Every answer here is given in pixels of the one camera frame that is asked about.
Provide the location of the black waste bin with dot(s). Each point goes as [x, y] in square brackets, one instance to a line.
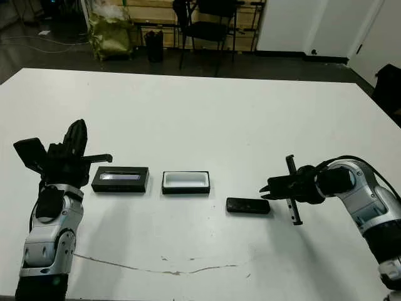
[155, 47]

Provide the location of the clear plastic bag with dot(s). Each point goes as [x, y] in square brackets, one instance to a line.
[109, 12]

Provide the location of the black box lid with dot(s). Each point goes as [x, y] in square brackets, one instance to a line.
[120, 182]

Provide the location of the black box base white insert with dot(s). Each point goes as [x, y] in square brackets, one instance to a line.
[186, 181]

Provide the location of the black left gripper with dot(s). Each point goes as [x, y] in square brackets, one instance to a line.
[65, 171]

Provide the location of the green sack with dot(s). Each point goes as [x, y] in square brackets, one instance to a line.
[109, 40]

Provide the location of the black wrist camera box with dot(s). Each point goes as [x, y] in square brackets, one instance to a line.
[29, 152]
[282, 187]

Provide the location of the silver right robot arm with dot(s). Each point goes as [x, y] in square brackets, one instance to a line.
[366, 203]

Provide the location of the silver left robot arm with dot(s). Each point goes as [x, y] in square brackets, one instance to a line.
[50, 241]

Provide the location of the black door stopper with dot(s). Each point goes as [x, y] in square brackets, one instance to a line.
[314, 51]

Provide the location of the white paper sheet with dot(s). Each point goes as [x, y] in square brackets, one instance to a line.
[44, 32]

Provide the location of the black chair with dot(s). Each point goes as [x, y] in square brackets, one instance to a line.
[208, 29]

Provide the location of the black seat back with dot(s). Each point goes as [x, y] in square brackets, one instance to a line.
[388, 91]

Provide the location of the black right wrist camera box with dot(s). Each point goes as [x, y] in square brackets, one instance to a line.
[282, 187]

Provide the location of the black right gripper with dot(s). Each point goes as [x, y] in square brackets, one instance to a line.
[308, 186]

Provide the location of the slim black camera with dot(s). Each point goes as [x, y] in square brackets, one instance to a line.
[247, 206]

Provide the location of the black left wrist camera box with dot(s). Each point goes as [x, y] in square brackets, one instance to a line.
[29, 152]

